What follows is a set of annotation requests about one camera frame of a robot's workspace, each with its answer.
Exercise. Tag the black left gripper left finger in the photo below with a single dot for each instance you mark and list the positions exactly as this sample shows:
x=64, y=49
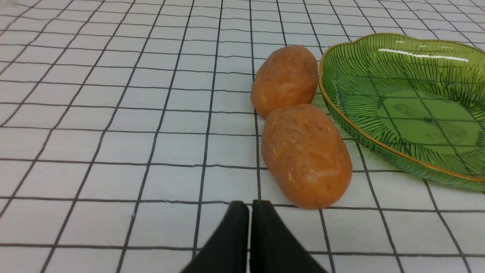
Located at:
x=226, y=250

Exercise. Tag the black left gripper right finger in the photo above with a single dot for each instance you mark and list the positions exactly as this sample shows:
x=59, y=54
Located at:
x=273, y=248

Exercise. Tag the orange potato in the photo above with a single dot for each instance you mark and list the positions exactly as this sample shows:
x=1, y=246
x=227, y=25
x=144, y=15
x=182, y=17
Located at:
x=307, y=156
x=288, y=77

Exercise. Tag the white grid tablecloth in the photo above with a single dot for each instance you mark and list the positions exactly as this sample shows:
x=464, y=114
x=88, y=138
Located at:
x=127, y=128

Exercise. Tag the green glass plate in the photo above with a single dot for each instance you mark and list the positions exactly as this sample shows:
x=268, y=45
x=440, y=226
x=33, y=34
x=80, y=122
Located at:
x=417, y=103

